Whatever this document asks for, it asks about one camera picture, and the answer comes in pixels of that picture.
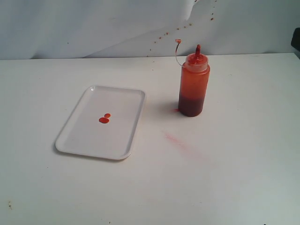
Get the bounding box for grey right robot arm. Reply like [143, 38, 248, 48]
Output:
[291, 27, 300, 51]

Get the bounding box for red sauce squeeze bottle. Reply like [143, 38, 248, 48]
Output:
[178, 45, 210, 117]

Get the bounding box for white rectangular plastic tray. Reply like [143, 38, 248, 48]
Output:
[55, 86, 146, 161]

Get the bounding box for red sauce drops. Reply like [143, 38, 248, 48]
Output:
[98, 113, 111, 124]

